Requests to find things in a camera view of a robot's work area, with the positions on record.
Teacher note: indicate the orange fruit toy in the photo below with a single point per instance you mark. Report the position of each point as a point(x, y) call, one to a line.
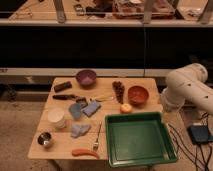
point(125, 108)

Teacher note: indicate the blue sponge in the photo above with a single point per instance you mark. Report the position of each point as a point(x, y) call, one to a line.
point(91, 108)

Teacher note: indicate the brown pinecone-like object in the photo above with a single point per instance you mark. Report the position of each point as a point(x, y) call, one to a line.
point(119, 90)

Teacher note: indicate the black power box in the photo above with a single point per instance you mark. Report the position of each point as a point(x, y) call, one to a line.
point(199, 134)

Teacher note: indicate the red bowl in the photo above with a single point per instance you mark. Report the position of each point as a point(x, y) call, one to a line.
point(137, 95)

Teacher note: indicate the dark handled brush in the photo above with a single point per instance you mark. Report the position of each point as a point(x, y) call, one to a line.
point(69, 97)

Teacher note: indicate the purple bowl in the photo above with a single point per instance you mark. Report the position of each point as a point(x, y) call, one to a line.
point(86, 78)

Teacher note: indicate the metal fork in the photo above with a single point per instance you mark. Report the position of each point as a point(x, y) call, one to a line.
point(96, 143)

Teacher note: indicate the small metal cup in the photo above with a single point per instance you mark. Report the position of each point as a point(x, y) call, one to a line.
point(45, 140)

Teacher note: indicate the light blue crumpled cloth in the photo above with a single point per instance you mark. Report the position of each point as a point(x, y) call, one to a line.
point(79, 130)

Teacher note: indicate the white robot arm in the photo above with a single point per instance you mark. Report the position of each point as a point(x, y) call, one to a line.
point(187, 84)

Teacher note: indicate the dark brown block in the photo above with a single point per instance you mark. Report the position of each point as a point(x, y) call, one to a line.
point(62, 86)

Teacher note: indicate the yellow-handled spoon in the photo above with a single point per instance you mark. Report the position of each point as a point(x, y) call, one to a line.
point(102, 99)

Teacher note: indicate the orange carrot toy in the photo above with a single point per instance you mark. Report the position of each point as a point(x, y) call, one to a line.
point(80, 152)

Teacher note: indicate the white cup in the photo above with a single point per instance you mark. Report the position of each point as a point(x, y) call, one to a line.
point(56, 117)

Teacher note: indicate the green plastic tray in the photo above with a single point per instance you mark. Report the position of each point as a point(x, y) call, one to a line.
point(139, 139)

